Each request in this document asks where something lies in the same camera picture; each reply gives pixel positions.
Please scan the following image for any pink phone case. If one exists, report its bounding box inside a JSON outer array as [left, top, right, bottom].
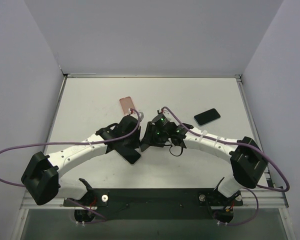
[[119, 96, 137, 116]]

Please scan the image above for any teal phone black screen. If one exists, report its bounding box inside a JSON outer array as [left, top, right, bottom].
[[193, 108, 221, 126]]

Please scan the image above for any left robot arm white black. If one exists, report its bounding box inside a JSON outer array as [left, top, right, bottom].
[[21, 115, 141, 206]]

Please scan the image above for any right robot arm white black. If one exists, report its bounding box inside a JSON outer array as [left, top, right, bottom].
[[140, 113, 268, 198]]

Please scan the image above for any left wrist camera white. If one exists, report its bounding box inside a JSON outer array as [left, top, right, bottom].
[[128, 108, 144, 121]]

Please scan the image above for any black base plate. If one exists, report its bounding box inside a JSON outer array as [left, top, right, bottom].
[[63, 188, 243, 221]]

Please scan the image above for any aluminium front rail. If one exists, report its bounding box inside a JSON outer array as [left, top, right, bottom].
[[19, 188, 288, 210]]

